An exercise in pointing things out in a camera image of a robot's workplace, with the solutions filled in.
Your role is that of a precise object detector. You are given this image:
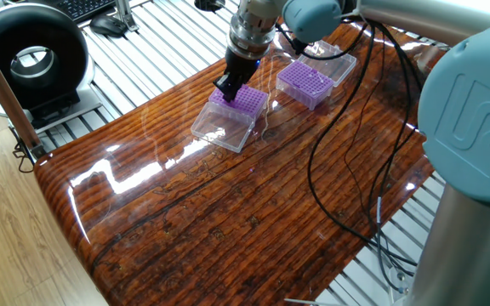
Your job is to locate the purple pipette tip holder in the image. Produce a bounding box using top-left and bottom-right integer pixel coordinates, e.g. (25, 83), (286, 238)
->
(191, 85), (269, 154)
(276, 55), (358, 110)

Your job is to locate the thin white rod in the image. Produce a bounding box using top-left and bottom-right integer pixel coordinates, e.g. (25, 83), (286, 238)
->
(283, 297), (318, 306)

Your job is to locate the black ring light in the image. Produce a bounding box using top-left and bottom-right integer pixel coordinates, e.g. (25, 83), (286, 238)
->
(0, 4), (101, 130)

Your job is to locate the silver ribbed wrist flange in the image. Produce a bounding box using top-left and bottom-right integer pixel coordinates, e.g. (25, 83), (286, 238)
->
(228, 17), (278, 57)

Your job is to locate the brown wooden post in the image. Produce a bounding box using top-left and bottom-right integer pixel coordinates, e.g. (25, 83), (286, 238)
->
(0, 30), (42, 162)

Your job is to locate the black computer mouse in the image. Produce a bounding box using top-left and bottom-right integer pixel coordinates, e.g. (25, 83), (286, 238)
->
(89, 15), (131, 37)

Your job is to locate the black computer keyboard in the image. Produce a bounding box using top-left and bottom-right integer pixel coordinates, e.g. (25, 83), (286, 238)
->
(56, 0), (118, 22)

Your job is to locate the white wrist adapter housing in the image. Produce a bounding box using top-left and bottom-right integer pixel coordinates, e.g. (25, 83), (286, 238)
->
(238, 0), (284, 22)

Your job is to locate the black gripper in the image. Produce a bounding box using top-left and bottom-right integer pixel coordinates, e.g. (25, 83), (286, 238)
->
(215, 48), (265, 103)

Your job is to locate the black cable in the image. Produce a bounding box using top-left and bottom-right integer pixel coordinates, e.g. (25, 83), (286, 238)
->
(368, 21), (433, 286)
(307, 21), (416, 277)

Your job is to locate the glossy wood grain mat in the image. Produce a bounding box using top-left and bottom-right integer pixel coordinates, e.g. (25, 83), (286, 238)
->
(34, 0), (450, 306)

